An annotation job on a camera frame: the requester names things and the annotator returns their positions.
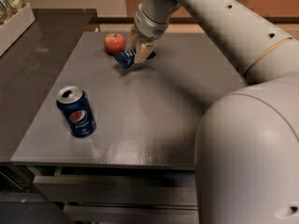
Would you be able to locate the blue pepsi can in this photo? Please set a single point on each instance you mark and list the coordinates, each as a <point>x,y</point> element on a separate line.
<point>74,105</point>

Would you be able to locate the grey drawer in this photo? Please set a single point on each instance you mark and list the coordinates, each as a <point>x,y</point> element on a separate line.
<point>120,186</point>
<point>126,215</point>

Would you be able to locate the upper grey drawer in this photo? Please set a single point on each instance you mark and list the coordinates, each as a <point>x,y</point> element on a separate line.
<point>120,186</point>

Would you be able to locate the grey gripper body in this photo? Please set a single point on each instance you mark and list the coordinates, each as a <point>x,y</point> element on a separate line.
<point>147,28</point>

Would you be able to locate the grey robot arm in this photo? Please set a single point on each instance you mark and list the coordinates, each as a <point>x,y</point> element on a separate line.
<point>246,160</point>

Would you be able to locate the snack packets in box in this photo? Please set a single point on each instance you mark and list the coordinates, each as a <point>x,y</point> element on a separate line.
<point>8,8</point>

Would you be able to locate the lower grey drawer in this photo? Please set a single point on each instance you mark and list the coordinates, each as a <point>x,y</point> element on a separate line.
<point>126,215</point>

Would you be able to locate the red apple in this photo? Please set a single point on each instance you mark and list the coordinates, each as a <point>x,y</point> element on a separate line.
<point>114,43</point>

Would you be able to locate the white box on counter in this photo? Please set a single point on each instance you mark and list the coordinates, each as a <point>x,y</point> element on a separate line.
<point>15,27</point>

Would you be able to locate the dark blue rxbar wrapper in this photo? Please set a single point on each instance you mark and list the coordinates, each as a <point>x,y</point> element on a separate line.
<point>126,59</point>

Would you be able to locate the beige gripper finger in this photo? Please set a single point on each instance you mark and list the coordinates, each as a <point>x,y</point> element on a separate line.
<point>132,38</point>
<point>143,50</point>

